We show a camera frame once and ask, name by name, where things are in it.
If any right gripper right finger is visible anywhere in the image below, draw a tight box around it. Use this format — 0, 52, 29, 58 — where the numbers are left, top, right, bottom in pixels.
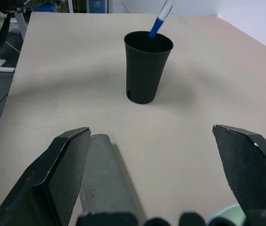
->
212, 124, 266, 210

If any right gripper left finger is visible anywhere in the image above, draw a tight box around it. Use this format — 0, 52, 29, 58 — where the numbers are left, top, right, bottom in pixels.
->
0, 127, 92, 226

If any blue whiteboard marker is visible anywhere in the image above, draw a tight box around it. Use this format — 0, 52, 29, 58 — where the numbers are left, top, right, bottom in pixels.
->
148, 0, 173, 39

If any black plastic cup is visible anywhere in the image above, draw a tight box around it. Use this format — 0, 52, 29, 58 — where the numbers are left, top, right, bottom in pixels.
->
123, 30, 174, 105

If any pale green plate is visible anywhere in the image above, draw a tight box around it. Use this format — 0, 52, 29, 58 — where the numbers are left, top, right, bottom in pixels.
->
207, 203, 247, 226

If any grey metal table leg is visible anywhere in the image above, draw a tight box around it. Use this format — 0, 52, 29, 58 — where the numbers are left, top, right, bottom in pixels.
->
13, 10, 29, 40

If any blue printed box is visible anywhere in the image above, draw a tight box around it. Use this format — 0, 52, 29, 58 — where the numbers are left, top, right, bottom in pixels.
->
88, 0, 109, 13

